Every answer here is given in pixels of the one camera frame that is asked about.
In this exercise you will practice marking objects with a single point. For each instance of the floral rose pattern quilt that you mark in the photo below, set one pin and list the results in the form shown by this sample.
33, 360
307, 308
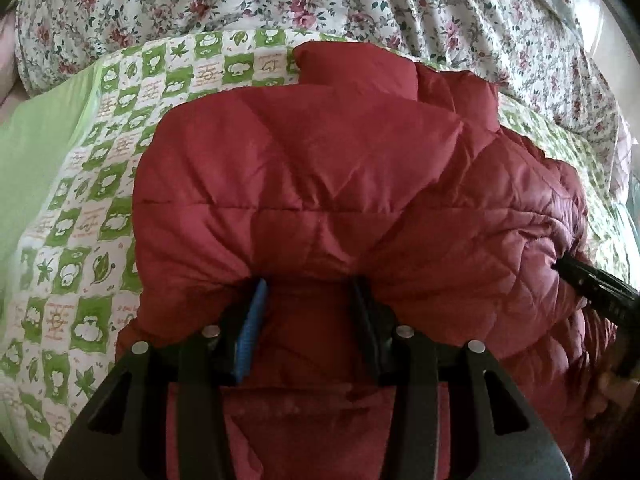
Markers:
531, 48

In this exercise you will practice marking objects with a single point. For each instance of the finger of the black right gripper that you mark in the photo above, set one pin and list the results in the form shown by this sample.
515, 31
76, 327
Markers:
608, 295

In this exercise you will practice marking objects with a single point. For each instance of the green white patterned bed sheet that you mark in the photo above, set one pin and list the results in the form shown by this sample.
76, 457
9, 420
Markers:
75, 283

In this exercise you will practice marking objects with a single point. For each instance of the pink blanket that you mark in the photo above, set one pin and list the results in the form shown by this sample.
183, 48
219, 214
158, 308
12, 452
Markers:
8, 69

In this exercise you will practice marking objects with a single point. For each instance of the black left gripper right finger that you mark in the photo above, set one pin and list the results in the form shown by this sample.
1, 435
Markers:
457, 400

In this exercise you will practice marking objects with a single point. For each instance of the person's right hand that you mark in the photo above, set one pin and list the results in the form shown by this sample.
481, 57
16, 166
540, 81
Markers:
610, 396

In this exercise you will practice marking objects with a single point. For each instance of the red quilted puffer jacket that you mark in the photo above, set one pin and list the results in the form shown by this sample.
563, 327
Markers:
370, 165

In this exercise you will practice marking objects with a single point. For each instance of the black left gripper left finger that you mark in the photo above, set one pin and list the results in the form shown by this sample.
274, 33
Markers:
161, 409

